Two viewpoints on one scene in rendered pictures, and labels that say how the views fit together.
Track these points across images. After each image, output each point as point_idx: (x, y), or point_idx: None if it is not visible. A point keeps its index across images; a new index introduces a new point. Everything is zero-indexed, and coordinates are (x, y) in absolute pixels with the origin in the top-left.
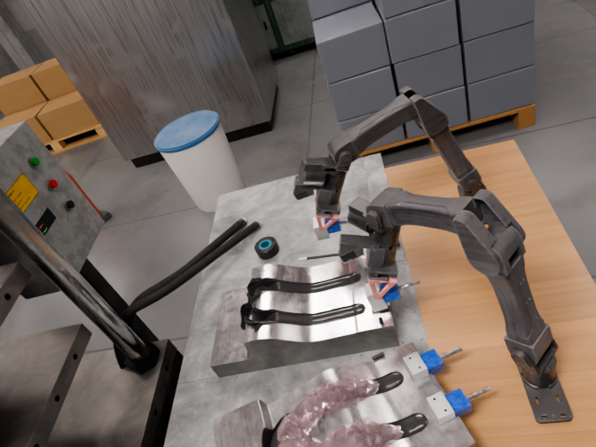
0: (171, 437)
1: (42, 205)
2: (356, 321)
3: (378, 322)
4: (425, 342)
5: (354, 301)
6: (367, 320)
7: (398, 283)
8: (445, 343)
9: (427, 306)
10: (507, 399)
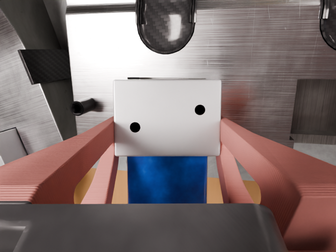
0: None
1: None
2: (108, 12)
3: (93, 92)
4: (119, 165)
5: (207, 6)
6: (105, 55)
7: (315, 150)
8: (114, 199)
9: (213, 196)
10: None
